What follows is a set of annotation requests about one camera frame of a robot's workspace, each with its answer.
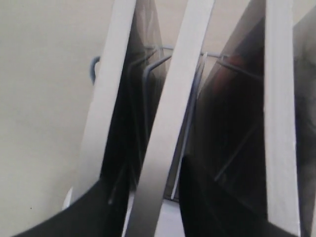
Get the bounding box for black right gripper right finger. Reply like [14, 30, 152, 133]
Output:
[179, 156, 292, 237]

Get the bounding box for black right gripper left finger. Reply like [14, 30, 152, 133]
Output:
[16, 177, 129, 237]

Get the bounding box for dark brown spine book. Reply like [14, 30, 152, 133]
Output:
[195, 0, 301, 237]

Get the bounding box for blue moon cover book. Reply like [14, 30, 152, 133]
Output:
[128, 0, 215, 237]

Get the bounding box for black spine book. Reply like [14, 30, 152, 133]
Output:
[71, 0, 166, 202]

